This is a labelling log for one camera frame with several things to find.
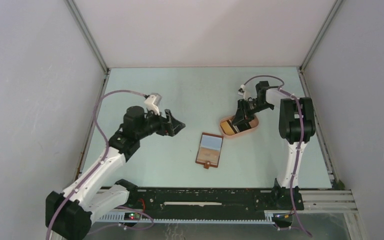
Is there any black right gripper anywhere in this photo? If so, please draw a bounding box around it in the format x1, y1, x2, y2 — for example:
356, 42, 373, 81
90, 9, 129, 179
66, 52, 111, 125
231, 98, 274, 126

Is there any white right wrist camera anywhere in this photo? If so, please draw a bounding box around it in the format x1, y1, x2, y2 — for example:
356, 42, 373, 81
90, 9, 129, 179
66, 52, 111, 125
237, 84, 250, 100

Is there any aluminium frame rail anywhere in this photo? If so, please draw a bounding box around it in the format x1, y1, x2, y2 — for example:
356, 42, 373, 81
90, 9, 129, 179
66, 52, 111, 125
56, 188, 359, 214

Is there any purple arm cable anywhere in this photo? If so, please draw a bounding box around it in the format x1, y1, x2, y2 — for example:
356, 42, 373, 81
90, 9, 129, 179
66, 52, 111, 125
45, 89, 155, 240
243, 74, 314, 239

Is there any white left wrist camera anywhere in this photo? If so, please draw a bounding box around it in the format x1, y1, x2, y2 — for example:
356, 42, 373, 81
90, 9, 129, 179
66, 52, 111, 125
144, 93, 162, 116

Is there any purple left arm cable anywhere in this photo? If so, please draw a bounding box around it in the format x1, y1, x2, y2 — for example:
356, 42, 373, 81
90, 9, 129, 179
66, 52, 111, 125
45, 89, 155, 240

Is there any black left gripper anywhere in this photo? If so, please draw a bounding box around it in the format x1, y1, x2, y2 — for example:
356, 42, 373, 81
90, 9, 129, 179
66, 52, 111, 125
136, 107, 185, 140

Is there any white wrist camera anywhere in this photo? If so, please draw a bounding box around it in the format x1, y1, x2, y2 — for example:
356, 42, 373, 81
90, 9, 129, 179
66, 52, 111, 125
237, 84, 250, 100
144, 93, 162, 116

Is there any white cable duct strip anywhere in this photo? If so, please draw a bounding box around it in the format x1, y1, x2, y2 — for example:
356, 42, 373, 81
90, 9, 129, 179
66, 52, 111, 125
95, 211, 274, 224

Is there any pink plastic tray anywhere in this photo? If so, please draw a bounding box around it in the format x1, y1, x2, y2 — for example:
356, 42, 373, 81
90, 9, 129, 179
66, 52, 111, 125
219, 115, 259, 139

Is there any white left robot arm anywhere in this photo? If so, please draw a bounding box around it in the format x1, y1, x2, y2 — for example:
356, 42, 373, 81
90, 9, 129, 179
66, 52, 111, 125
45, 106, 186, 240

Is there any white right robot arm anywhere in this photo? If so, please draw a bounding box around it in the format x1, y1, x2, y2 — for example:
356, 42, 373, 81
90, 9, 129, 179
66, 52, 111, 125
231, 81, 316, 189

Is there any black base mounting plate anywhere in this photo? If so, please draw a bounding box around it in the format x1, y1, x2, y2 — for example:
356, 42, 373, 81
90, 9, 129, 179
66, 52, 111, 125
106, 187, 305, 222

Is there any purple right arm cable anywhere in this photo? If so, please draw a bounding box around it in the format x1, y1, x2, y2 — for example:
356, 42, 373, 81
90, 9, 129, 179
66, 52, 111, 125
243, 74, 314, 239

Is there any brown leather card holder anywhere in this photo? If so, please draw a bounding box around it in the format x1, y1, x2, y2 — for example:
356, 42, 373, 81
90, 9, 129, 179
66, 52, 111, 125
195, 132, 224, 170

